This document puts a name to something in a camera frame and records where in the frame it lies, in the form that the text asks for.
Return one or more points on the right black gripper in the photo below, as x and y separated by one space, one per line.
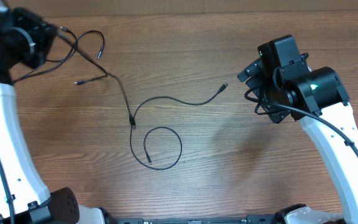
255 73

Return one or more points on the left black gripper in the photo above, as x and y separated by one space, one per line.
46 32

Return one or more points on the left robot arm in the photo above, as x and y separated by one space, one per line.
24 198

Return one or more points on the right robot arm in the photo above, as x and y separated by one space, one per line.
281 84

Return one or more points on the black base frame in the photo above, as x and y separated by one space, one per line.
250 219

